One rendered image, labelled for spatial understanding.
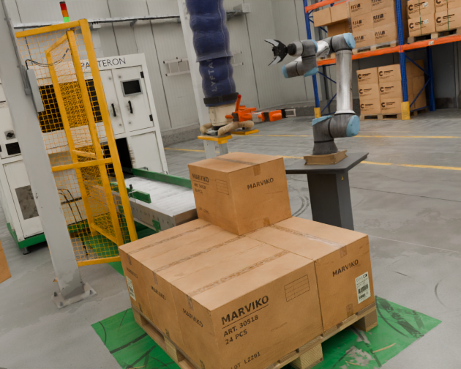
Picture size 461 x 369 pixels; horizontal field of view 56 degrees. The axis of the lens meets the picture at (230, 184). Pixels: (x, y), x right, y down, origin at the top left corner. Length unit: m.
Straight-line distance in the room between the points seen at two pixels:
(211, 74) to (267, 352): 1.61
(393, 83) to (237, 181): 8.39
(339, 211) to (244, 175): 1.01
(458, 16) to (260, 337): 8.52
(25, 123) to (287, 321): 2.32
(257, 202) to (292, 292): 0.73
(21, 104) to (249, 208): 1.82
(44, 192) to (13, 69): 0.91
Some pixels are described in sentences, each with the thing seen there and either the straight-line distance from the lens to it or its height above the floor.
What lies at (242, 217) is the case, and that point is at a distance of 2.60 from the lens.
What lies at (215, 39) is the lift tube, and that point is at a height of 1.71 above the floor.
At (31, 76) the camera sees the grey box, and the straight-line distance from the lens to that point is 3.46.
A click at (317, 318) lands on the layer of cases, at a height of 0.24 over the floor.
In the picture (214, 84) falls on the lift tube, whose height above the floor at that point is 1.45.
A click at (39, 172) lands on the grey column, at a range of 3.50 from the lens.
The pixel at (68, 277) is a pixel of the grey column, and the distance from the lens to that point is 3.70.
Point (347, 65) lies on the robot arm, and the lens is 3.30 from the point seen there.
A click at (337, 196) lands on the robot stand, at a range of 3.29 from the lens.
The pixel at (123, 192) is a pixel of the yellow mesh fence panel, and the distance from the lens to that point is 3.73.
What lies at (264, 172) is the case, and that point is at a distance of 2.64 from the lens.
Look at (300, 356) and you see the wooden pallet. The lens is 2.30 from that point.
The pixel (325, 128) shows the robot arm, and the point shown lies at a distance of 3.25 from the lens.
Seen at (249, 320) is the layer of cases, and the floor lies 0.41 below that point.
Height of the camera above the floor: 1.44
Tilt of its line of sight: 13 degrees down
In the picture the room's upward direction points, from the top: 10 degrees counter-clockwise
